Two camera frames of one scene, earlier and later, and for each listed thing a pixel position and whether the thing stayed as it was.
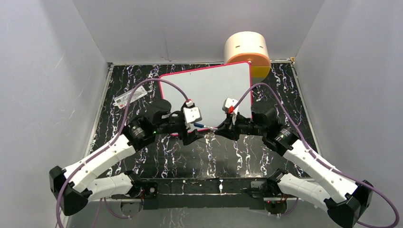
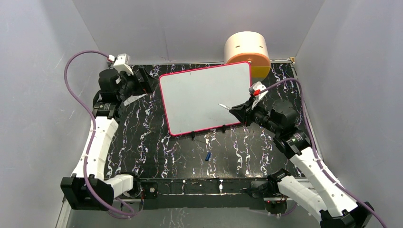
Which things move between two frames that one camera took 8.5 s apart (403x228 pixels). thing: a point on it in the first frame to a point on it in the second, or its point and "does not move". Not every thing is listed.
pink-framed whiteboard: x=206 y=89 does not move
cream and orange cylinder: x=251 y=47 does not move
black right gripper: x=229 y=132 to x=244 y=112
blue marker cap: x=198 y=125 to x=207 y=156
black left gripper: x=187 y=138 to x=148 y=85
